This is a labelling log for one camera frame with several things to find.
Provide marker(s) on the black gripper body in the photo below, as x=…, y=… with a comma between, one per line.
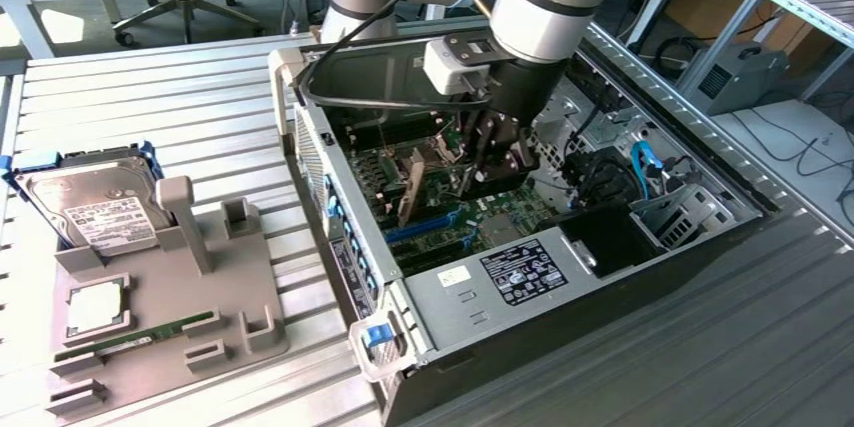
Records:
x=528, y=87

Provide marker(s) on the black graphics card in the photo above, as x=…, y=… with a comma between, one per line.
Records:
x=413, y=187

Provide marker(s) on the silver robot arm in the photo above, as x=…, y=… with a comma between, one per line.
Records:
x=548, y=7

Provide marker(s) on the silver drive cage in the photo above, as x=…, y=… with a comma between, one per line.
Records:
x=588, y=132

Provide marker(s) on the green motherboard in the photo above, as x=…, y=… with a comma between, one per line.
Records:
x=521, y=207

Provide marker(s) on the silver chipset heatsink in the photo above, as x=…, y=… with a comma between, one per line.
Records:
x=501, y=229

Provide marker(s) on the blue expansion slot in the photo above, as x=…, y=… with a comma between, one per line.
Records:
x=427, y=226

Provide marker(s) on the black plastic shroud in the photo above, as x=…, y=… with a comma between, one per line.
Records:
x=601, y=237

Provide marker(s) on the silver disk bay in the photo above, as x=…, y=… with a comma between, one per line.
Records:
x=694, y=217

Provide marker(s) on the grey control box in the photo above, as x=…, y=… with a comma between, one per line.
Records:
x=741, y=72

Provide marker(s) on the grey power supply unit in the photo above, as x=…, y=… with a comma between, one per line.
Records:
x=454, y=307

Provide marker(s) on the open PC case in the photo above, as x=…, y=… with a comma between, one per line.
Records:
x=568, y=347

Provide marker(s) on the grey parts rack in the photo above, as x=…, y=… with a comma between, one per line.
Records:
x=167, y=287

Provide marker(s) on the hard disk in blue caddy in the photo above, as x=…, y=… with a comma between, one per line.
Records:
x=101, y=202

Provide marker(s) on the green RAM stick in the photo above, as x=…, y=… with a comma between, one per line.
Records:
x=134, y=339

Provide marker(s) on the silver CPU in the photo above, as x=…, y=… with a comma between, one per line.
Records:
x=97, y=309

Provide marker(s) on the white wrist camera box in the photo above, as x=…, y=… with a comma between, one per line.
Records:
x=447, y=69

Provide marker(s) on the aluminium frame table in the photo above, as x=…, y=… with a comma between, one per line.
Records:
x=810, y=2

